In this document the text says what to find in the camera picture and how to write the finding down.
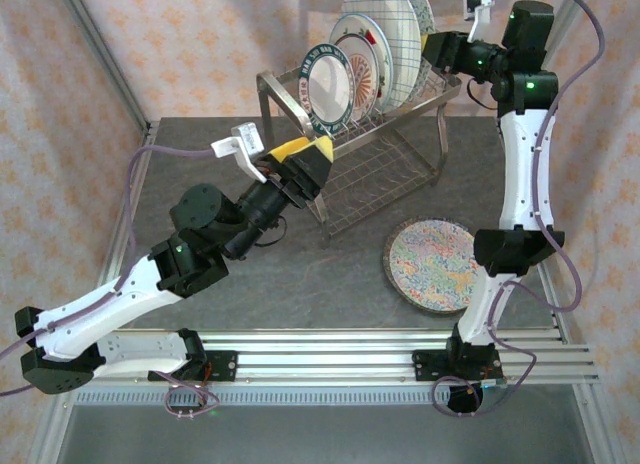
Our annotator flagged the blue plaid plate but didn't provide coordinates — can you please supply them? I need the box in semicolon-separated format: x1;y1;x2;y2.
342;0;424;108

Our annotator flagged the blue patterned rim plate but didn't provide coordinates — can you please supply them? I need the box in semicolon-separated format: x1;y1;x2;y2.
399;0;437;104

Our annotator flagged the red flower rim plate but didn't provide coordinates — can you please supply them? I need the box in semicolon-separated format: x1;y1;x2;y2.
328;12;394;115

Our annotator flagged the orange sunburst plate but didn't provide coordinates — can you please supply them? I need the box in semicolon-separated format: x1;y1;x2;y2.
344;36;379;120

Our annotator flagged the colourful squiggle pattern plate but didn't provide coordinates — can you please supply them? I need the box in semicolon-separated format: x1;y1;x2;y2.
387;219;479;310

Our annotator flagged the brown speckled plate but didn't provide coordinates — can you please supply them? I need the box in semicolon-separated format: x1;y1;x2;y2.
383;215;482;316

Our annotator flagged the stainless steel dish rack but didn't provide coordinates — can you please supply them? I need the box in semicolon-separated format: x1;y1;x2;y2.
255;58;464;243

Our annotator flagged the green lettered rim plate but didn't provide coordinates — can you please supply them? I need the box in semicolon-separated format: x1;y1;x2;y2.
298;42;357;138

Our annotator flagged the aluminium frame post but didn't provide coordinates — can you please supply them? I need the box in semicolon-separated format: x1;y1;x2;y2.
544;0;596;70
52;0;160;135

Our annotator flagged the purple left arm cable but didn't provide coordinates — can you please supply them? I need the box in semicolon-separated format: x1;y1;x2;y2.
0;144;221;421

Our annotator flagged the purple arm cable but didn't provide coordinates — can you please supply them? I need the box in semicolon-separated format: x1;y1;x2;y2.
432;0;609;418
0;144;221;421

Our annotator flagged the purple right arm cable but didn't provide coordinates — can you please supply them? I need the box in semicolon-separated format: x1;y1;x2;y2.
432;0;609;418

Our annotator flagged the aluminium slotted base rail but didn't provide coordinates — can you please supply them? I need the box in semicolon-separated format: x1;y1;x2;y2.
74;328;601;385

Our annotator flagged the grey slotted cable duct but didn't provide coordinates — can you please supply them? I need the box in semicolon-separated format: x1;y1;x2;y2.
74;389;451;406

